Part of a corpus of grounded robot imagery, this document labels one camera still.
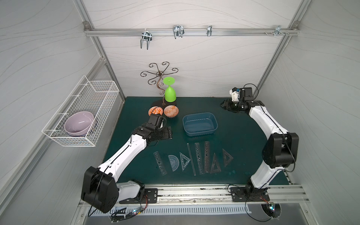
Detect small clear triangle ruler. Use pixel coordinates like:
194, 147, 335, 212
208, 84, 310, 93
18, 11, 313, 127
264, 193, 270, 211
223, 149, 233, 167

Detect aluminium top rail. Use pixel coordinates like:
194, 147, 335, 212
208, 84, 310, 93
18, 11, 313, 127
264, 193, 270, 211
84, 27, 301, 38

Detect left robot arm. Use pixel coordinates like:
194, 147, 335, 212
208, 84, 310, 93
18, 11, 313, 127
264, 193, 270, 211
81, 127, 172, 213

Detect metal hook small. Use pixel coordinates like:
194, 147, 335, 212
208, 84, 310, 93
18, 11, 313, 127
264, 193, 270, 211
207, 25, 212, 37

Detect orange patterned bowl right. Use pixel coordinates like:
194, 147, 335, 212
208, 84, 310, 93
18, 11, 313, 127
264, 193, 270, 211
164, 105, 179, 118

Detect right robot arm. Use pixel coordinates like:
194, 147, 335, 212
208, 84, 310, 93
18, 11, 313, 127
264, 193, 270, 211
220, 99, 299, 189

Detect thin clear straight ruler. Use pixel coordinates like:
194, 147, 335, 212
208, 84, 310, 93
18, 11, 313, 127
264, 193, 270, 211
187, 143, 197, 176

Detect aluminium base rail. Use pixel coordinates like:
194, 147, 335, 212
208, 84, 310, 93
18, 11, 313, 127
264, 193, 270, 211
115, 184, 310, 206

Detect white wire basket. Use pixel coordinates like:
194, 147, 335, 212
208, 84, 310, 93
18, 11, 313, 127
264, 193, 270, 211
42, 76, 119, 147

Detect clear protractor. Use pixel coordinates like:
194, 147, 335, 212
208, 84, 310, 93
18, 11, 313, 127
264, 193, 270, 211
168, 155, 180, 172

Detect metal hook right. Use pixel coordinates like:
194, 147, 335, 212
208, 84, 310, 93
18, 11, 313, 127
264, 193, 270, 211
264, 25, 290, 37

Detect purple bowl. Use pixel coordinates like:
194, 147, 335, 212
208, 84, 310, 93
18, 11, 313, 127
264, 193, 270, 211
64, 111, 94, 137

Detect green plastic goblet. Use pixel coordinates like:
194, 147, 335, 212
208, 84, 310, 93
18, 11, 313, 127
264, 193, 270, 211
164, 76, 176, 103

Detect orange patterned bowl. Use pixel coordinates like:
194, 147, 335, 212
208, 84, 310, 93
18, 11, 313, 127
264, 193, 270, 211
164, 105, 179, 118
148, 106, 164, 116

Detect brown metal cup stand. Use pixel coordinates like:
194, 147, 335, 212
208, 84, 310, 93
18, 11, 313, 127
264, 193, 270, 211
140, 61, 179, 109

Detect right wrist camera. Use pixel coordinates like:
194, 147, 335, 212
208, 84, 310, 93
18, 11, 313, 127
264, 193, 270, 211
229, 87, 254, 102

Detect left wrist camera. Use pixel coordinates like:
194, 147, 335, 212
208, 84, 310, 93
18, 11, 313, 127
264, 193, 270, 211
145, 113, 167, 130

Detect orange patterned bowl left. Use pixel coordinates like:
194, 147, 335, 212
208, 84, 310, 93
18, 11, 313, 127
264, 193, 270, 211
148, 106, 164, 116

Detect metal hook middle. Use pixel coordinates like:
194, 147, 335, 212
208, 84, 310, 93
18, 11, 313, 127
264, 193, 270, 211
172, 25, 185, 39

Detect metal hook left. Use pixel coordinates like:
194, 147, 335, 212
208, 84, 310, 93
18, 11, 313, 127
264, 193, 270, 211
140, 31, 152, 50

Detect clear stencil ruler wide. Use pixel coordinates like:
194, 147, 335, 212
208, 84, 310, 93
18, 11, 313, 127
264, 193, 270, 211
195, 142, 204, 175

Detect white cable duct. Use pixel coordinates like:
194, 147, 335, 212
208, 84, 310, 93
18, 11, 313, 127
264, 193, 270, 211
89, 205, 252, 217

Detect green table mat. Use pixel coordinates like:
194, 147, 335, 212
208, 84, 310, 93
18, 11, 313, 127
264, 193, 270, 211
119, 97, 267, 184

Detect clear stencil ruler narrow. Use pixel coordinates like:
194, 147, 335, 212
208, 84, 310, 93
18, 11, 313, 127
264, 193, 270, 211
204, 141, 210, 173

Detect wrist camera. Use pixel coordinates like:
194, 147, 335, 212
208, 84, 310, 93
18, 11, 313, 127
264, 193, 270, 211
229, 87, 254, 102
145, 113, 167, 130

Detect blue plastic storage box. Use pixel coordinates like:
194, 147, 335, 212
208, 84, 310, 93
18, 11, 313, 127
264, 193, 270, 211
182, 112, 218, 137

